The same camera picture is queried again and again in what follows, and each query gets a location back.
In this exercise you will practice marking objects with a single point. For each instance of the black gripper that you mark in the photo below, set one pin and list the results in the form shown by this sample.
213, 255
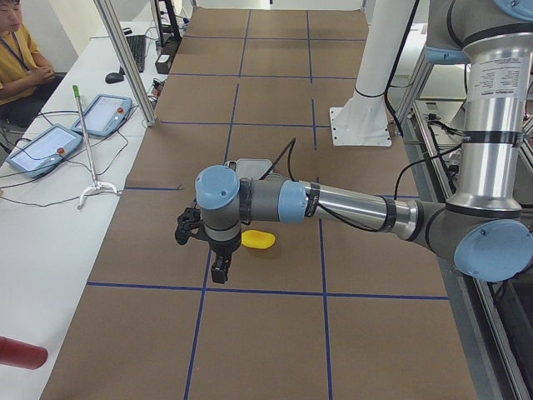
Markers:
223, 248

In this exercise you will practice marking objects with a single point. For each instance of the yellow mango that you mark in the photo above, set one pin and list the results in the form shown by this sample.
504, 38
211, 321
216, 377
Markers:
258, 239

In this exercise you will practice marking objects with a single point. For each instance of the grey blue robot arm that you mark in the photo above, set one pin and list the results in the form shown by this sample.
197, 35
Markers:
226, 201

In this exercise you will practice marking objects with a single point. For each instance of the silver stand with green tip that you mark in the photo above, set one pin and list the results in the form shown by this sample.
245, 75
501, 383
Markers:
97, 186

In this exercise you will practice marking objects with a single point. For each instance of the far teach pendant tablet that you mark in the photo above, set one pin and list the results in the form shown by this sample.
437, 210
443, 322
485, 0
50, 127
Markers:
105, 114

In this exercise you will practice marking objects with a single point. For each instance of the teach pendant tablet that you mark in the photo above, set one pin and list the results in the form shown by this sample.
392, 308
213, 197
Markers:
42, 154
105, 114

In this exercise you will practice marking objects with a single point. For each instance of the near teach pendant tablet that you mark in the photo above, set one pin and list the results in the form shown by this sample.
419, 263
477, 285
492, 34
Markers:
42, 154

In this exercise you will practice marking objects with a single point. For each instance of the black device box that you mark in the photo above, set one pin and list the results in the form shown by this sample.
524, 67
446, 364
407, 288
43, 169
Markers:
163, 64

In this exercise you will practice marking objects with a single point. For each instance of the black computer mouse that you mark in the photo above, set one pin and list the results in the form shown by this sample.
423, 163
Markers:
112, 78

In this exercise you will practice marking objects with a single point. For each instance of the red cylinder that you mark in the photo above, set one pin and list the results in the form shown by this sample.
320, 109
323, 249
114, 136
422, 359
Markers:
21, 354

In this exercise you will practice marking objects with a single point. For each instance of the black tripod stand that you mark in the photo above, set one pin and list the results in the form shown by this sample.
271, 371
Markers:
168, 28

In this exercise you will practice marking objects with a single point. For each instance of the black keyboard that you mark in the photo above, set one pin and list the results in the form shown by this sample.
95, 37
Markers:
137, 45

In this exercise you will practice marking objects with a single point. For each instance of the person in yellow shirt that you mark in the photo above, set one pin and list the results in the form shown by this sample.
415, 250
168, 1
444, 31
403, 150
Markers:
28, 79

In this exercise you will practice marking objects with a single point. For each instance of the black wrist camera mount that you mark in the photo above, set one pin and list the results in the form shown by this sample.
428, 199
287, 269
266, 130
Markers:
190, 225

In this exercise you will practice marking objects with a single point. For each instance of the aluminium frame post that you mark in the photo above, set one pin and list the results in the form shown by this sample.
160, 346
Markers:
125, 57

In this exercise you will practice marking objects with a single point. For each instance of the white pedestal base plate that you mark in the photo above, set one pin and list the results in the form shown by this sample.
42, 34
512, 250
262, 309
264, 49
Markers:
362, 121

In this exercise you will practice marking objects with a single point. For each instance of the aluminium frame rail right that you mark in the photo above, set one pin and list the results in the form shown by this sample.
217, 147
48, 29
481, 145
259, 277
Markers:
478, 233

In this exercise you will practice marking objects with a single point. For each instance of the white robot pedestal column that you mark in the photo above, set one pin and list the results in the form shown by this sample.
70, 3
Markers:
389, 23

